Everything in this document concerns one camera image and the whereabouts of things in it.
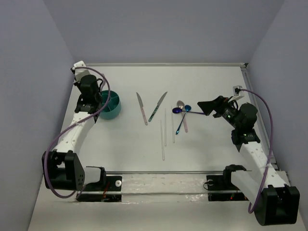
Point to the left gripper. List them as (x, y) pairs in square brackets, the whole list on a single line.
[(78, 85)]

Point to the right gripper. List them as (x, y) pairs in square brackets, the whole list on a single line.
[(218, 104)]

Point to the teal handled knife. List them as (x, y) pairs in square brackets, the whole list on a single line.
[(157, 106)]

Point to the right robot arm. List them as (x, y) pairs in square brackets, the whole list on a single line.
[(272, 200)]

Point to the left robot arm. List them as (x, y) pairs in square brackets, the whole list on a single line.
[(62, 167)]

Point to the teal divided utensil holder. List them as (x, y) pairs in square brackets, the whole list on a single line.
[(113, 108)]

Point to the purple metallic spoon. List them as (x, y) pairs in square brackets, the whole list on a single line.
[(178, 110)]

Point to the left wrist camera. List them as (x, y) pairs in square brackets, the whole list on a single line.
[(79, 71)]

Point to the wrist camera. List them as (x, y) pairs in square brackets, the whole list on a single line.
[(237, 93), (79, 71)]

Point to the silver spoon pink handle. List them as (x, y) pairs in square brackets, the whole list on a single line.
[(181, 105)]

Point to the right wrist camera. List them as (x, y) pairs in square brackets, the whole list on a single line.
[(237, 93)]

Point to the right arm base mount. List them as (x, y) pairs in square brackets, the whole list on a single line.
[(220, 188)]

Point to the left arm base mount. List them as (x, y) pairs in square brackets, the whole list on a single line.
[(100, 187)]

